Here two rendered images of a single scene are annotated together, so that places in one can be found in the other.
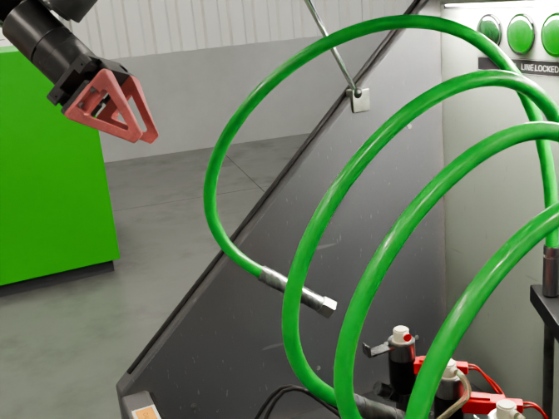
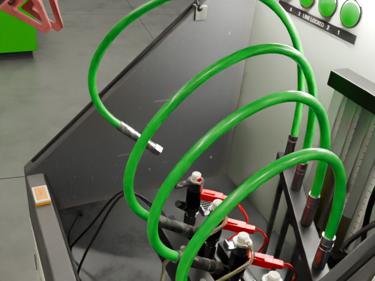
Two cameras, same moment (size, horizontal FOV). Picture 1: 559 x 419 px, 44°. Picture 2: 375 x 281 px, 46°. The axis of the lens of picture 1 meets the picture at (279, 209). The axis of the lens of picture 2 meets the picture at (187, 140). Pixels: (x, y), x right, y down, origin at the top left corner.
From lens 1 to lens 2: 0.12 m
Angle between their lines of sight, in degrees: 16
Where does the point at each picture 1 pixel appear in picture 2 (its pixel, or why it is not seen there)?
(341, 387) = (150, 227)
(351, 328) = (161, 198)
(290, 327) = (128, 182)
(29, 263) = not seen: outside the picture
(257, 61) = not seen: outside the picture
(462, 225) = (249, 98)
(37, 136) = not seen: outside the picture
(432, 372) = (199, 239)
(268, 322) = (122, 140)
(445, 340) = (209, 224)
